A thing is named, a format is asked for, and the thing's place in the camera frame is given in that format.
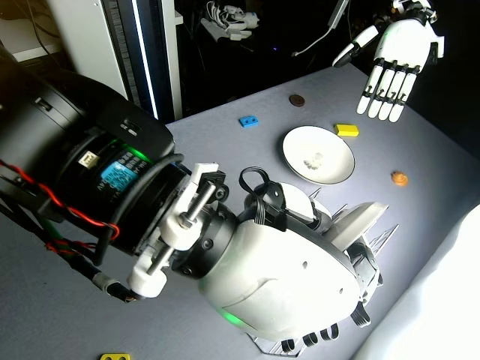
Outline wire dish rack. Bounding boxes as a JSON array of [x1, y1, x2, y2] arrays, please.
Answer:
[[254, 187, 401, 357]]

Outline yellow rectangular block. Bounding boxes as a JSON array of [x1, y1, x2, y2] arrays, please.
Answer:
[[334, 123, 360, 138]]

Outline white bar device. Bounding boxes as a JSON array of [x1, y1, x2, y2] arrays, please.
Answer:
[[328, 0, 350, 29]]

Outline spare white robot hand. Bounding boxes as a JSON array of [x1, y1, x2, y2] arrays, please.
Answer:
[[200, 1, 260, 42]]

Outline white cable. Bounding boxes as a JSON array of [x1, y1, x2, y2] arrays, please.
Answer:
[[291, 24, 335, 58]]

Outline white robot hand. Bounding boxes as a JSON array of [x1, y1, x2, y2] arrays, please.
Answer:
[[197, 166, 384, 356], [332, 18, 436, 124]]

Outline grey table cloth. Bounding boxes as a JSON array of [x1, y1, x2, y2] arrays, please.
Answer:
[[0, 62, 480, 360]]

